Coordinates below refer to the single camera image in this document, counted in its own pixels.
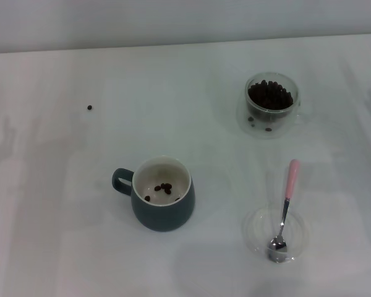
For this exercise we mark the dark green ceramic mug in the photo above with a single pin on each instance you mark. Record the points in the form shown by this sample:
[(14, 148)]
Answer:
[(164, 216)]

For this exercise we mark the clear glass saucer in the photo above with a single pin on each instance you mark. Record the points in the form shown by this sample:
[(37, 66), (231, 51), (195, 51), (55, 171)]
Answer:
[(296, 229)]

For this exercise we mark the clear double-walled glass cup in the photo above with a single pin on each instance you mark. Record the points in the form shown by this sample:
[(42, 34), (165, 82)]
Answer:
[(245, 123)]

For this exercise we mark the pile of coffee beans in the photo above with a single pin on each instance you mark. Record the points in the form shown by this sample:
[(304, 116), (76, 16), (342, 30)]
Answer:
[(269, 95)]

